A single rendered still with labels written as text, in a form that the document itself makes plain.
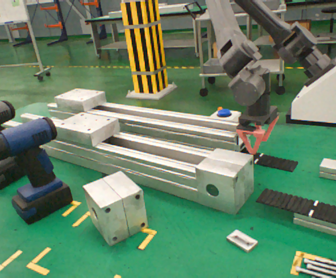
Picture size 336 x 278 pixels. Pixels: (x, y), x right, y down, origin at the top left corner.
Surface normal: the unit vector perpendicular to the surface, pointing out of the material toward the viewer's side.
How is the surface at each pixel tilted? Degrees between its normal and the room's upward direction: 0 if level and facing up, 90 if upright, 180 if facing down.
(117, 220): 90
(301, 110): 90
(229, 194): 90
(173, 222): 0
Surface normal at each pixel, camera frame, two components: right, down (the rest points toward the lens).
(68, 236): -0.12, -0.90
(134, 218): 0.53, 0.30
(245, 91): -0.50, 0.43
